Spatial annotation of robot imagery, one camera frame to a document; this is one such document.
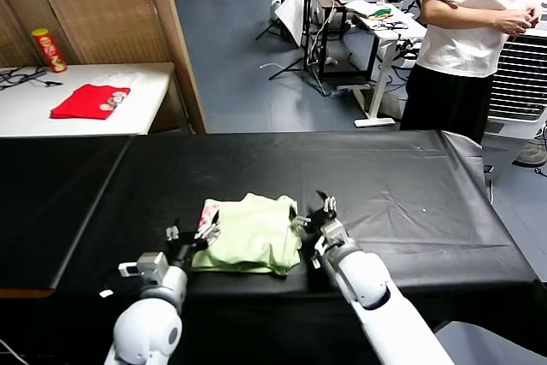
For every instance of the white standing desk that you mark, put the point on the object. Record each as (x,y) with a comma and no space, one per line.
(380,78)

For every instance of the red chips can yellow lid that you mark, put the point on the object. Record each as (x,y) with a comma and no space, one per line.
(50,51)

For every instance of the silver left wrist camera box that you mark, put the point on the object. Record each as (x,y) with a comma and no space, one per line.
(149,266)

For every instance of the white louvered cooling unit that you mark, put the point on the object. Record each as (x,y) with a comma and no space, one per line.
(517,83)

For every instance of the black table cover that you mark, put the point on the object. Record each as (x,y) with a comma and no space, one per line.
(427,177)

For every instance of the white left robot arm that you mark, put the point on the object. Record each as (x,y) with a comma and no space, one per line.
(149,322)

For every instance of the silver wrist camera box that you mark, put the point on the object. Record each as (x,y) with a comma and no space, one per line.
(149,266)
(333,234)

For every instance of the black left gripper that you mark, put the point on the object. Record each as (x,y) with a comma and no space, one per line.
(186,247)

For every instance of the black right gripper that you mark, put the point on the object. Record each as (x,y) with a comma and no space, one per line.
(322,219)

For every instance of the red folded shirt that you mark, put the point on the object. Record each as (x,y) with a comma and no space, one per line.
(85,103)

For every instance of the person left hand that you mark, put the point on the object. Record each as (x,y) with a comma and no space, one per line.
(535,13)

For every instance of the green colourful toy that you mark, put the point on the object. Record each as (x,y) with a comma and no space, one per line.
(381,12)

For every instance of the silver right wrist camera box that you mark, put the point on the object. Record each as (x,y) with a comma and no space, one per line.
(333,234)

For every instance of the black topped wooden table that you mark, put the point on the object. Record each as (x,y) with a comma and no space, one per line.
(42,202)

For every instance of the person in white shirt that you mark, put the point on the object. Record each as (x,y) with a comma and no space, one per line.
(453,40)

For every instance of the grey curved panel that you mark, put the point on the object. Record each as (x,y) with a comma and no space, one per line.
(504,348)

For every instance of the light green polo shirt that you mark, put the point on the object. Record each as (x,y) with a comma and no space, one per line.
(252,237)

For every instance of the white table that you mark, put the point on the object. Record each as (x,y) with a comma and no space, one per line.
(141,83)

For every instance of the person right hand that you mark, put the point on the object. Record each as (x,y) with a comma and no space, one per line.
(513,22)

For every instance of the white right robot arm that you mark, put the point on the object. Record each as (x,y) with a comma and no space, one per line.
(372,284)

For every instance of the white reflector board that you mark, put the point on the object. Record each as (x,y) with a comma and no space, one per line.
(291,19)

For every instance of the black tripod stand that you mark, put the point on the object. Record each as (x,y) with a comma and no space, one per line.
(307,31)

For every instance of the white round device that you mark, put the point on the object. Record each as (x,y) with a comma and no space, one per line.
(275,11)

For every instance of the grey shoe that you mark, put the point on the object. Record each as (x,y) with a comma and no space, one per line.
(530,154)

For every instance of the wooden folding screen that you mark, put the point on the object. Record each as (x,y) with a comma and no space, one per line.
(107,6)

